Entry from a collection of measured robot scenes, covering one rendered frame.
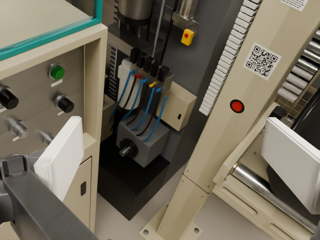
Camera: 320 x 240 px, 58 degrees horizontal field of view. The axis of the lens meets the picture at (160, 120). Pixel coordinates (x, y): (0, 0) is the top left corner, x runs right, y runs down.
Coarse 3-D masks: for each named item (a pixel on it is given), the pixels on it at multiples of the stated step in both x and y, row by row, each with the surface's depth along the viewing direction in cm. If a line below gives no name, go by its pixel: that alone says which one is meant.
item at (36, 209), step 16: (0, 160) 12; (16, 160) 13; (16, 176) 13; (32, 176) 13; (16, 192) 12; (32, 192) 12; (48, 192) 12; (16, 208) 12; (32, 208) 11; (48, 208) 11; (64, 208) 11; (16, 224) 12; (32, 224) 10; (48, 224) 10; (64, 224) 10; (80, 224) 10
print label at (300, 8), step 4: (284, 0) 62; (288, 0) 62; (292, 0) 61; (296, 0) 61; (300, 0) 60; (304, 0) 60; (288, 4) 62; (292, 4) 62; (296, 4) 61; (300, 4) 61; (304, 4) 60; (296, 8) 62; (300, 8) 61
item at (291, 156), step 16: (272, 128) 19; (288, 128) 18; (272, 144) 19; (288, 144) 17; (304, 144) 16; (272, 160) 19; (288, 160) 17; (304, 160) 15; (288, 176) 17; (304, 176) 15; (304, 192) 15
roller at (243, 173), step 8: (240, 168) 87; (248, 168) 87; (240, 176) 86; (248, 176) 86; (256, 176) 86; (248, 184) 86; (256, 184) 85; (264, 184) 84; (264, 192) 84; (272, 192) 83; (272, 200) 83; (280, 200) 82; (280, 208) 83; (288, 208) 81; (296, 216) 81; (304, 224) 80; (312, 224) 79; (312, 232) 80
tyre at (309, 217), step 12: (312, 108) 94; (300, 120) 94; (312, 120) 55; (300, 132) 58; (312, 132) 55; (312, 144) 55; (276, 180) 67; (276, 192) 71; (288, 192) 64; (288, 204) 71; (300, 204) 64; (312, 216) 64
